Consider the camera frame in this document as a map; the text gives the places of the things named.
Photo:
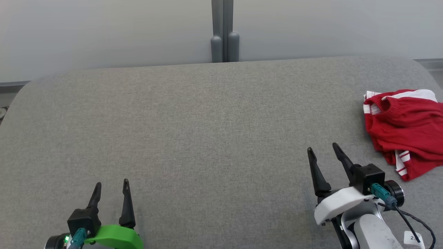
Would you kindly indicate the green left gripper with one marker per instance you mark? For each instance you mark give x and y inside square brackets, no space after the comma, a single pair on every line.
[117,237]

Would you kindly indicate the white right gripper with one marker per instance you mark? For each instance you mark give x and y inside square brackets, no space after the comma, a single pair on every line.
[339,202]

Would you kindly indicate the red shorts white trim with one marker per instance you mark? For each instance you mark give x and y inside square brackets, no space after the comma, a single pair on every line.
[412,128]

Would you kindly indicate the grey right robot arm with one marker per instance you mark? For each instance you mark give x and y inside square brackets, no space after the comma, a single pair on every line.
[373,231]

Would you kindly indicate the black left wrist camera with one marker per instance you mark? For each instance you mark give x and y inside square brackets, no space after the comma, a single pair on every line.
[83,218]

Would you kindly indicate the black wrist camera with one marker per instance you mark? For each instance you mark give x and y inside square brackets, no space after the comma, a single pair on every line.
[368,176]
[83,218]

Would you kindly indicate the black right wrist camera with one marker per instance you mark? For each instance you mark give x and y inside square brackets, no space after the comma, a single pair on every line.
[368,176]

